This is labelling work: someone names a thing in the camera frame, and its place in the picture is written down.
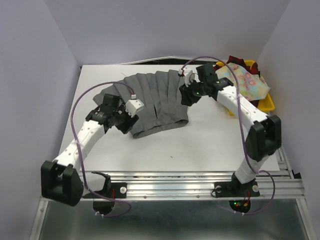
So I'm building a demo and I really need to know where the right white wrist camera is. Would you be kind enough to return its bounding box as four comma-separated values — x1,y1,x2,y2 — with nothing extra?
183,69,196,86

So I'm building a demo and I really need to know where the red black plaid skirt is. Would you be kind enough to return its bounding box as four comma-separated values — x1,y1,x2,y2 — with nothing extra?
215,55,261,107

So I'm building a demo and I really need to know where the pastel floral skirt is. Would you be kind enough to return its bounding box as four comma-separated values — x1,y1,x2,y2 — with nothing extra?
215,62,272,102

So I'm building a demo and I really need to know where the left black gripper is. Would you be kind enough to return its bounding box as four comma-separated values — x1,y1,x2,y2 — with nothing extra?
112,102,139,134

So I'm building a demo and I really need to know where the yellow plastic tray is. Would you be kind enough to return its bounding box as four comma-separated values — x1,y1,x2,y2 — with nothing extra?
214,56,275,113

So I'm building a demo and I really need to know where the grey pleated skirt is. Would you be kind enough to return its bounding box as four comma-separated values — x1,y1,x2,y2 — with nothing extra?
93,70,189,139

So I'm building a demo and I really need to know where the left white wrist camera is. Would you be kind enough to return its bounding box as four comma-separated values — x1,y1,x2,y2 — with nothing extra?
125,99,144,118

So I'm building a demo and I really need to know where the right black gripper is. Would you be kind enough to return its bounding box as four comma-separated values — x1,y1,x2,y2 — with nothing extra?
178,77,207,107

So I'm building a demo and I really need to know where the aluminium rail frame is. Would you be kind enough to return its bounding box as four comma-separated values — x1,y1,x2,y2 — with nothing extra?
30,149,317,240

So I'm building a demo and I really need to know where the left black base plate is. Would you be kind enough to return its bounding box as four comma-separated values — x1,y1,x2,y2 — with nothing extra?
82,182,127,199

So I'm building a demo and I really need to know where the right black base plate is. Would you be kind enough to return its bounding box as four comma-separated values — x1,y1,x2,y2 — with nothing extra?
211,181,260,198

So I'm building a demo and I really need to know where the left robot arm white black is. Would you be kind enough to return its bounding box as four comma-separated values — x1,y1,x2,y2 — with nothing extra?
40,94,144,207

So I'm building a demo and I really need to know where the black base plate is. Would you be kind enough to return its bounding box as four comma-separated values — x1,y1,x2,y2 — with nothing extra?
82,182,127,199
211,181,260,198

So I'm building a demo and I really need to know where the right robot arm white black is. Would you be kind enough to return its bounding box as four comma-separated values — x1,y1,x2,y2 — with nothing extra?
178,63,282,198

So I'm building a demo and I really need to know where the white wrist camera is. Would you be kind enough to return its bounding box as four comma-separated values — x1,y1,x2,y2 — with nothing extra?
183,69,196,86
125,99,144,118

